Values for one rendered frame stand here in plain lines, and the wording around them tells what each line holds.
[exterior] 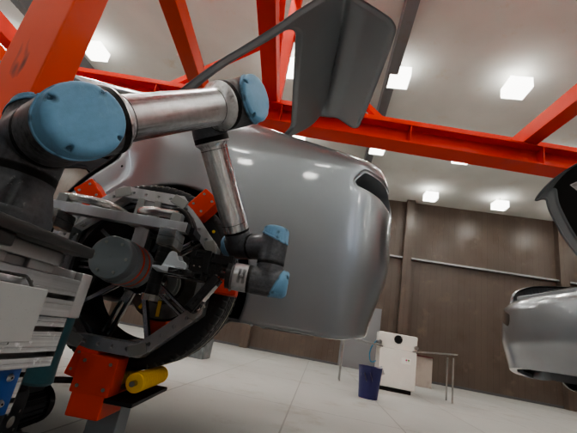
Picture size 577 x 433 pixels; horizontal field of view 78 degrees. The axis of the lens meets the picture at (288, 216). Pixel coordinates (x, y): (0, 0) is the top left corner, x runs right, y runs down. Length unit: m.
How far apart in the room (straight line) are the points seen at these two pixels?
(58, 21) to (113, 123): 1.15
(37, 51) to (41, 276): 1.10
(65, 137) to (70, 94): 0.06
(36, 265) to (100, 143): 0.26
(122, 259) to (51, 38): 0.93
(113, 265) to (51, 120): 0.62
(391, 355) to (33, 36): 7.70
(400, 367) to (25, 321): 7.94
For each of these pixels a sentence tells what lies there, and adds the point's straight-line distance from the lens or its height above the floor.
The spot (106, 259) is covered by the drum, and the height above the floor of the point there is 0.84.
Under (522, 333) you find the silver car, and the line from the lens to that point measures 3.21.
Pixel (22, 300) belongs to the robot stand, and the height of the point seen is 0.71.
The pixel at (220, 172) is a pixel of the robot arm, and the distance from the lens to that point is 1.01.
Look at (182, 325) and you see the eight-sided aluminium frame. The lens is 1.22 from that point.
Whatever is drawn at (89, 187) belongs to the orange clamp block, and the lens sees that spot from 1.45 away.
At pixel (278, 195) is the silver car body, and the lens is 1.72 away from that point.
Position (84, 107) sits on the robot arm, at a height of 0.99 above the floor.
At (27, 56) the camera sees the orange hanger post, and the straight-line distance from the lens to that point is 1.71.
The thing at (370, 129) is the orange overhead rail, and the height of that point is 3.14.
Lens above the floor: 0.73
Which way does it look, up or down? 18 degrees up
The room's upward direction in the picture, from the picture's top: 10 degrees clockwise
